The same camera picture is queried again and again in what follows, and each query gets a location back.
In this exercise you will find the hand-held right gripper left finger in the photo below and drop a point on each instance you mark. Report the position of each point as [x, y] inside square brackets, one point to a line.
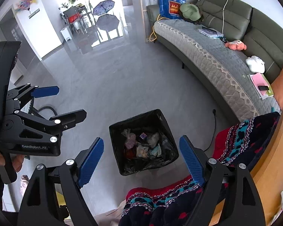
[90, 162]

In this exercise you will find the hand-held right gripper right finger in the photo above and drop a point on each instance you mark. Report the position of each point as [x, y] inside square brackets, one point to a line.
[192, 160]

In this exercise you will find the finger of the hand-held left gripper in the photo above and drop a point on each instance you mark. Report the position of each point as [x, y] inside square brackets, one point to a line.
[70, 117]
[47, 91]

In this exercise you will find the waste bin with black bag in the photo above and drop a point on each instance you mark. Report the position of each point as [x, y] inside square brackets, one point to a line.
[122, 164]

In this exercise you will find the white plastic bag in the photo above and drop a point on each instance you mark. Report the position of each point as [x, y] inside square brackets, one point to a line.
[155, 151]

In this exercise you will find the red velvet pouch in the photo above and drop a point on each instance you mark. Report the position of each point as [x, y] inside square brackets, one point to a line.
[129, 154]

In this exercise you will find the clear crinkled plastic bag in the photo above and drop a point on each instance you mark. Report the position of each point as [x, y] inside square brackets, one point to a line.
[153, 138]

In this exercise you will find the bag of pink rubber bands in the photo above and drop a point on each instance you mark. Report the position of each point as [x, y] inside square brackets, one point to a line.
[129, 140]

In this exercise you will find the packaged bread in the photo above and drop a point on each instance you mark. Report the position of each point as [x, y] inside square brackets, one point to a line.
[142, 151]

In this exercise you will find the patterned fleece blanket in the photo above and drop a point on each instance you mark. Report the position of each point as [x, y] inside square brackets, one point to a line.
[245, 136]

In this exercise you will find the white pedal bin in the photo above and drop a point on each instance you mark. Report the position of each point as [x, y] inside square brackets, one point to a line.
[66, 34]

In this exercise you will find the dining table with chairs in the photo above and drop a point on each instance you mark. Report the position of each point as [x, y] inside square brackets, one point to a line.
[75, 16]

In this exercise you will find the dark open umbrella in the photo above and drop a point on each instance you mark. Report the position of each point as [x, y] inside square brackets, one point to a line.
[108, 22]

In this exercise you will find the green potted plant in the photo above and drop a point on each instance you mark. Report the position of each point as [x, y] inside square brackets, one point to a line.
[72, 0]

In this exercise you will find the black remote control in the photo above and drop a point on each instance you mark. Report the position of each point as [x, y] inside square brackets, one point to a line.
[263, 87]

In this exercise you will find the purple open umbrella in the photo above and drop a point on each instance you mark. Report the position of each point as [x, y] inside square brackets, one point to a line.
[103, 7]

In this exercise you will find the pink and white booklets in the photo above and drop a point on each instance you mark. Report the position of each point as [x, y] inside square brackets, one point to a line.
[257, 78]

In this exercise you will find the grey quilted sofa cover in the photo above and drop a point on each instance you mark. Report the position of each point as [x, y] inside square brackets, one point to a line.
[202, 49]

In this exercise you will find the white plush toy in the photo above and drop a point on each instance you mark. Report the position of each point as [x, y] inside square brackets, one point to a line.
[256, 63]

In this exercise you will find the orange cushion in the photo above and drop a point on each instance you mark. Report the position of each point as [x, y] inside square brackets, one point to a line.
[281, 84]

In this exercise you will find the pink plush toy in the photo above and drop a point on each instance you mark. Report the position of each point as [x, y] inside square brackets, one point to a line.
[235, 46]

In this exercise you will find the clear plastic box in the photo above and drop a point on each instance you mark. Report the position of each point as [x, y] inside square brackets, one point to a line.
[210, 33]

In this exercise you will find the green hat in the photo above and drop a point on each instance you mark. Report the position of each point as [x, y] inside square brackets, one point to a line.
[189, 11]

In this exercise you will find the blue shopping bag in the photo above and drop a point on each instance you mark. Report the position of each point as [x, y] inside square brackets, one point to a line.
[169, 6]

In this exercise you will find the green leather sofa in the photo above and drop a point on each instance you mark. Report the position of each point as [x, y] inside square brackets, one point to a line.
[238, 11]

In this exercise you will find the colourful wall decoration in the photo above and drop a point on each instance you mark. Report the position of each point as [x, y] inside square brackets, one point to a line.
[27, 2]

